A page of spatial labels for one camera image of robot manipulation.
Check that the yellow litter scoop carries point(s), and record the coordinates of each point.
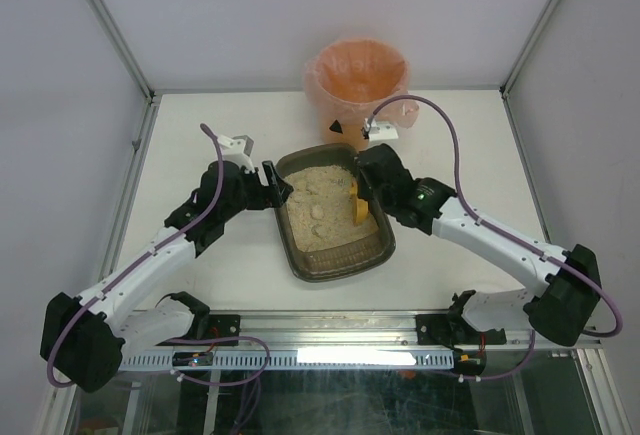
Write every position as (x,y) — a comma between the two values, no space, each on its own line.
(360,208)

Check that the right aluminium frame post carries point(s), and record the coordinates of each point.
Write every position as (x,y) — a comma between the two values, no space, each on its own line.
(535,34)

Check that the white slotted cable duct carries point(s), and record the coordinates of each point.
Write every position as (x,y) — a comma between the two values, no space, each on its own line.
(307,358)

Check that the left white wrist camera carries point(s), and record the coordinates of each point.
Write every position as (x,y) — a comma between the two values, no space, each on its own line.
(237,150)

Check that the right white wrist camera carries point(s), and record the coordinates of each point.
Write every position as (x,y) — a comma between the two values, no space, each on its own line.
(379,132)

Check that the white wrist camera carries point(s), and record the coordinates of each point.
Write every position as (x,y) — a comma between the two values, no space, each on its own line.
(379,132)
(237,150)

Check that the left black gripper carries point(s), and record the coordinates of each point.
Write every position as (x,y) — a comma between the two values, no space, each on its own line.
(270,184)

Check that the beige cat litter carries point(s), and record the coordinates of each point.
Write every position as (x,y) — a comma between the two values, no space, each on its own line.
(320,209)

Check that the left aluminium frame post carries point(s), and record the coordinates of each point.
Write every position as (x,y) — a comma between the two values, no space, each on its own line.
(121,47)

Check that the pink plastic bin liner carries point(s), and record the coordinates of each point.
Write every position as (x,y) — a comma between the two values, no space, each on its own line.
(364,71)

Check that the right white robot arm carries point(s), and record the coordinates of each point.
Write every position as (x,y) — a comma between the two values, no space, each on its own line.
(558,293)

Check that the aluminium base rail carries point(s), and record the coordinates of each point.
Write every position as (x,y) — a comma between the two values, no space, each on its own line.
(382,329)

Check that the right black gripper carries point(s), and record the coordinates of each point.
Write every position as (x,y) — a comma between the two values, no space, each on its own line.
(367,175)

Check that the orange trash bin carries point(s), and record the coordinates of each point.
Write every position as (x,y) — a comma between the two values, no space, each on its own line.
(342,122)

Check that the grey plastic litter box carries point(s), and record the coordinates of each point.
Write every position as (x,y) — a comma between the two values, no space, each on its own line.
(340,262)

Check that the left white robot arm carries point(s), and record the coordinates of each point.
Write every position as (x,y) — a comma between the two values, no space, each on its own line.
(86,337)

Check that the aluminium frame post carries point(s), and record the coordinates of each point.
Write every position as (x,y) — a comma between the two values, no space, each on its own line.
(535,34)
(121,47)

